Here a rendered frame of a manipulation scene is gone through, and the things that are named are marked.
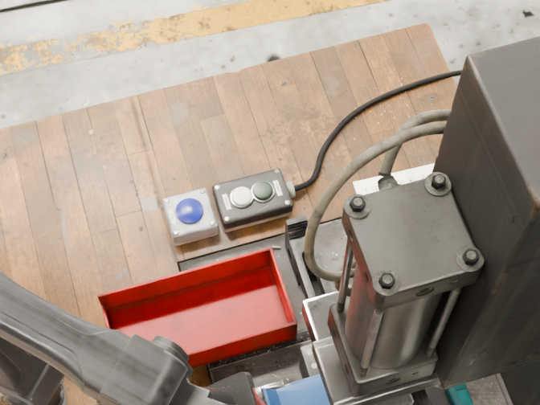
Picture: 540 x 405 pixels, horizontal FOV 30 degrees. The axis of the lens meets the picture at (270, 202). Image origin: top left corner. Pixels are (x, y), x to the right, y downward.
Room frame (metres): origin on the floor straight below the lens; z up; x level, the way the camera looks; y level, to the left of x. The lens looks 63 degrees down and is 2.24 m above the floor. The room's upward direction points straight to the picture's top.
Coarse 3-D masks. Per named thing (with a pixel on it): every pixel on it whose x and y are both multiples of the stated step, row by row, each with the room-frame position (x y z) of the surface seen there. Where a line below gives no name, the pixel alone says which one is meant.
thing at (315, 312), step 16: (304, 304) 0.42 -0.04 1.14; (320, 304) 0.42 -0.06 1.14; (320, 320) 0.40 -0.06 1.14; (320, 336) 0.39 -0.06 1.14; (320, 352) 0.35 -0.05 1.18; (336, 352) 0.35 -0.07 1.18; (320, 368) 0.34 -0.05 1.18; (336, 368) 0.33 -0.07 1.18; (336, 384) 0.32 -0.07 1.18; (400, 384) 0.32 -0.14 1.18; (416, 384) 0.32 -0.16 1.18; (432, 384) 0.32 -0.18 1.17; (336, 400) 0.30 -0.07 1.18; (352, 400) 0.30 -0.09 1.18; (368, 400) 0.30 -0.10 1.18; (384, 400) 0.30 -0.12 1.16; (400, 400) 0.31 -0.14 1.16; (416, 400) 0.31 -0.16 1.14
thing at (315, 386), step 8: (320, 376) 0.38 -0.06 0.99; (296, 384) 0.37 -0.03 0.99; (304, 384) 0.37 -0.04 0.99; (312, 384) 0.37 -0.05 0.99; (320, 384) 0.37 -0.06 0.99; (264, 392) 0.36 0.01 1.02; (272, 392) 0.36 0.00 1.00; (280, 392) 0.36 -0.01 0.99; (288, 392) 0.36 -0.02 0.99; (296, 392) 0.36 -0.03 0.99; (304, 392) 0.36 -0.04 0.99; (312, 392) 0.36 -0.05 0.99; (320, 392) 0.36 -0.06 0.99; (272, 400) 0.35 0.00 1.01; (280, 400) 0.35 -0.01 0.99; (288, 400) 0.35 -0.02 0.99; (296, 400) 0.35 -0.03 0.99; (304, 400) 0.35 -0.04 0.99; (312, 400) 0.35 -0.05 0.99; (320, 400) 0.35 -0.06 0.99; (328, 400) 0.35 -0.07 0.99
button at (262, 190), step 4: (256, 184) 0.69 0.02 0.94; (260, 184) 0.69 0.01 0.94; (264, 184) 0.69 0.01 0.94; (268, 184) 0.69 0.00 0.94; (256, 188) 0.68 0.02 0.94; (260, 188) 0.68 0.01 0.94; (264, 188) 0.68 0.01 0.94; (268, 188) 0.68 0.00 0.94; (256, 192) 0.68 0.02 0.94; (260, 192) 0.68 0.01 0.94; (264, 192) 0.68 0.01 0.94; (268, 192) 0.68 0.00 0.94; (256, 196) 0.67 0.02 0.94; (260, 196) 0.67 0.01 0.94; (264, 196) 0.67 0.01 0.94; (268, 196) 0.67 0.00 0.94
